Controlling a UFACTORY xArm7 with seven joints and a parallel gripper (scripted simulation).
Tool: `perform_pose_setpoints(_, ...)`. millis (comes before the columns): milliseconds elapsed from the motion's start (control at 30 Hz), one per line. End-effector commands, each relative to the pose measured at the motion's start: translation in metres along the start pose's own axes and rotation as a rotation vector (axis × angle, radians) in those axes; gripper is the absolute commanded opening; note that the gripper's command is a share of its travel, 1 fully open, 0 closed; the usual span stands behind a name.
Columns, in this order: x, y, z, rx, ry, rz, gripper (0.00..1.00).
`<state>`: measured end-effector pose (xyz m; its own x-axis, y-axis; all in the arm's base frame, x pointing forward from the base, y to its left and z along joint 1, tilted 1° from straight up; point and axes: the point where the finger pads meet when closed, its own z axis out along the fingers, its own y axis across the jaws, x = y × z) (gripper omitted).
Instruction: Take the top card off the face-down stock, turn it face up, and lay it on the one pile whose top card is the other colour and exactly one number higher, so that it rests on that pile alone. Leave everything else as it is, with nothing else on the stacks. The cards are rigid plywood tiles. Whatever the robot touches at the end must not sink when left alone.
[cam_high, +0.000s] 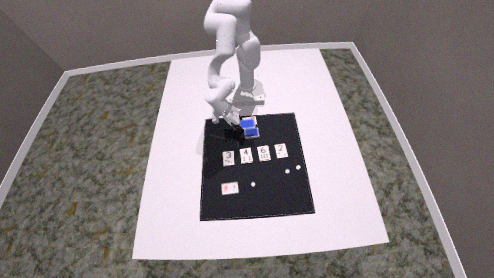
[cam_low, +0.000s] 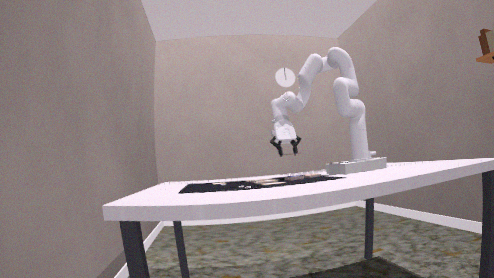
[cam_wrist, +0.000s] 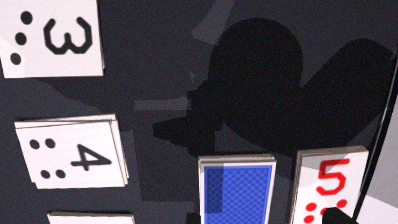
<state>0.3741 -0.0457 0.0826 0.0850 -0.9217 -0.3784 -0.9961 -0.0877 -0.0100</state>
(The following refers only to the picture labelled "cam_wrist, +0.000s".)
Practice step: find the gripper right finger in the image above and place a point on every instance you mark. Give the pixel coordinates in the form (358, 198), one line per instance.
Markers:
(333, 215)

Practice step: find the blue-backed playing card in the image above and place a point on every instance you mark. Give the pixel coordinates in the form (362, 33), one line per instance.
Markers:
(236, 192)

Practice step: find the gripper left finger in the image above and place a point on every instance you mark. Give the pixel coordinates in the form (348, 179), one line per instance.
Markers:
(193, 218)

